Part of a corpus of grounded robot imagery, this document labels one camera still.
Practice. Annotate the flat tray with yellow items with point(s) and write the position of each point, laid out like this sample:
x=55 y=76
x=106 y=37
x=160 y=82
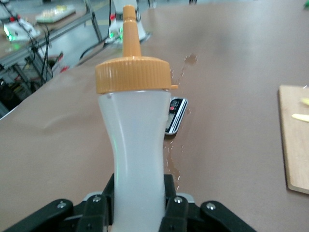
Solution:
x=55 y=15

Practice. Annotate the white box with green light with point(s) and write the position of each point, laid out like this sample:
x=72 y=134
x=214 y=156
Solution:
x=19 y=30

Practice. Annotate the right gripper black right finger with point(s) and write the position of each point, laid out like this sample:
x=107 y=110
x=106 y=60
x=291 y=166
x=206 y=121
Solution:
x=178 y=215

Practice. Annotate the translucent squeeze bottle orange cap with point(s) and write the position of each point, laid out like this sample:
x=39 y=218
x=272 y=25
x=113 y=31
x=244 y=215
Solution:
x=135 y=133

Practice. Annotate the brown paper table cover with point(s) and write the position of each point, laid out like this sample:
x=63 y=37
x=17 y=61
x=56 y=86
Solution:
x=241 y=72

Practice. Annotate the wooden cutting board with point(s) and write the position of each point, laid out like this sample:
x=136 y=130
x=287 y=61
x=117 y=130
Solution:
x=297 y=149

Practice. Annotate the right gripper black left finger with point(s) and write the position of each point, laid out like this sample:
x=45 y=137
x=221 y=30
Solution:
x=91 y=212

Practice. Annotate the silver digital kitchen scale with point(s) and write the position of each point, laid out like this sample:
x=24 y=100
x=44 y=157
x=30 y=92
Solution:
x=175 y=116

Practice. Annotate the yellow plastic knife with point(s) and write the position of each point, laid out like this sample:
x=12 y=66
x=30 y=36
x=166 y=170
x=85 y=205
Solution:
x=301 y=117

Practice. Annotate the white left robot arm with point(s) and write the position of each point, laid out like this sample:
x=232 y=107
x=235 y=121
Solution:
x=117 y=7

